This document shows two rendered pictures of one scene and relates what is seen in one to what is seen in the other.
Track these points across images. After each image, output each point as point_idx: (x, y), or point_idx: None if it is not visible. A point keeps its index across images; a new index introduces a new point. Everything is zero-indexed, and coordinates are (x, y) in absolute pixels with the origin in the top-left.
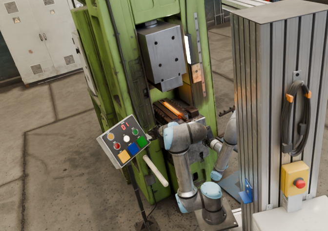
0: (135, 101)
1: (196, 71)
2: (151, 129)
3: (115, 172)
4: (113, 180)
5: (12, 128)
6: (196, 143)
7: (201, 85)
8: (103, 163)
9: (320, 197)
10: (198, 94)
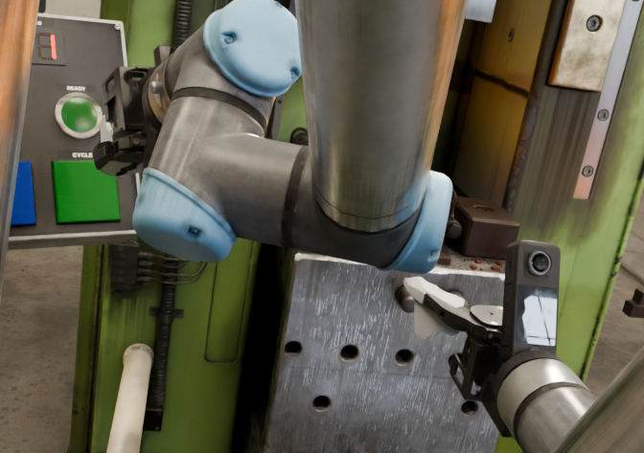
0: (201, 15)
1: (596, 24)
2: (126, 67)
3: (59, 410)
4: (26, 435)
5: None
6: (380, 261)
7: (587, 123)
8: (49, 358)
9: None
10: (554, 168)
